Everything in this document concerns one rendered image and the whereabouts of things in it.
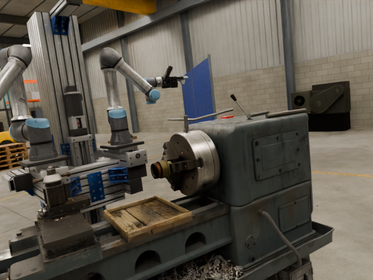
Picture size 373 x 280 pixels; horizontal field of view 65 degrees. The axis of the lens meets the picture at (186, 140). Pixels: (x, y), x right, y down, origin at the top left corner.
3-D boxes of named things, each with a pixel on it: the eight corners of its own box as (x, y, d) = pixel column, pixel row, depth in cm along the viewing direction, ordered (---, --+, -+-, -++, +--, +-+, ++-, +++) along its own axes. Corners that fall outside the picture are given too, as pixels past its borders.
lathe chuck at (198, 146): (182, 181, 166) (178, 127, 160) (215, 199, 140) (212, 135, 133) (168, 185, 162) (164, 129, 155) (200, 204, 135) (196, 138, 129)
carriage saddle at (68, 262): (79, 220, 144) (77, 209, 144) (105, 258, 104) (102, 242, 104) (9, 241, 129) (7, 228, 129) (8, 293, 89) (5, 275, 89)
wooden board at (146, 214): (158, 201, 160) (157, 194, 159) (193, 220, 129) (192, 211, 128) (104, 218, 145) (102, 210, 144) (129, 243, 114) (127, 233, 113)
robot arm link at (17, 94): (24, 143, 164) (5, 43, 157) (9, 144, 171) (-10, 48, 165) (43, 139, 174) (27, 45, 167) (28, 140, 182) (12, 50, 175)
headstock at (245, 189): (257, 168, 207) (252, 113, 203) (317, 179, 166) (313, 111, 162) (186, 189, 178) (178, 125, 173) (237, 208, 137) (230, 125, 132)
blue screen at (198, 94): (177, 144, 1039) (169, 76, 1010) (199, 140, 1051) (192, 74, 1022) (202, 165, 634) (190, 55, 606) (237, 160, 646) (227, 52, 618)
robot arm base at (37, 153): (26, 160, 168) (23, 143, 167) (54, 154, 178) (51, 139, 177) (32, 162, 157) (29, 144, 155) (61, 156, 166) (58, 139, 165)
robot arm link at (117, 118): (111, 130, 189) (107, 109, 188) (110, 129, 202) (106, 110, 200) (129, 128, 193) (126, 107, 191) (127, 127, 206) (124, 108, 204)
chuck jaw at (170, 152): (182, 161, 150) (172, 142, 155) (185, 155, 146) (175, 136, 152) (162, 165, 144) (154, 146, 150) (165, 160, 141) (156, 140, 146)
